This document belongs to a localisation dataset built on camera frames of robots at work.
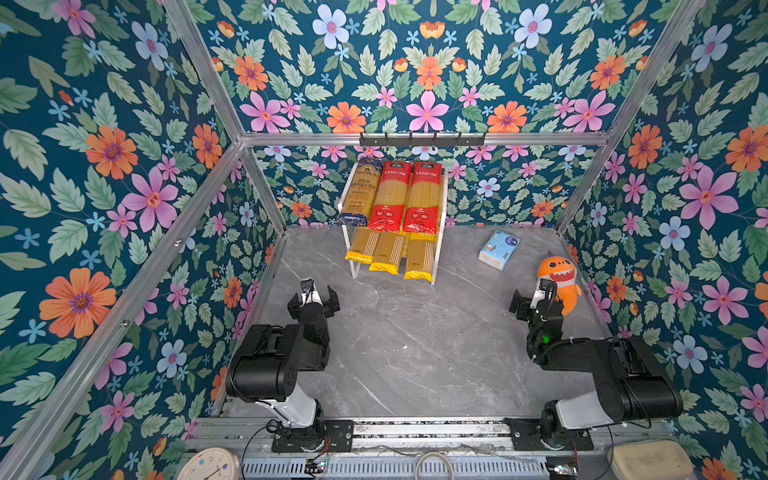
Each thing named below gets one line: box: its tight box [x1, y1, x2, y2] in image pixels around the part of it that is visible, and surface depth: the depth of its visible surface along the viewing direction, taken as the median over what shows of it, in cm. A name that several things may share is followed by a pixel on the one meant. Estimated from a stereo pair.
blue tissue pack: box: [478, 230, 521, 271], surface depth 109 cm
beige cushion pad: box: [613, 440, 695, 480], surface depth 69 cm
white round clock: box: [176, 447, 241, 480], surface depth 69 cm
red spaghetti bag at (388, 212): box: [367, 161, 413, 233], surface depth 80 cm
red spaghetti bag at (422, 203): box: [403, 162, 442, 235], surface depth 80 cm
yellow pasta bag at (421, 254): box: [404, 232, 438, 282], surface depth 90 cm
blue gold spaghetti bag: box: [338, 157, 384, 227], surface depth 82 cm
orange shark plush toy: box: [537, 256, 582, 317], surface depth 98 cm
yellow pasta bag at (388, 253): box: [369, 231, 405, 275], surface depth 90 cm
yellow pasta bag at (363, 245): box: [344, 226, 381, 265], surface depth 92 cm
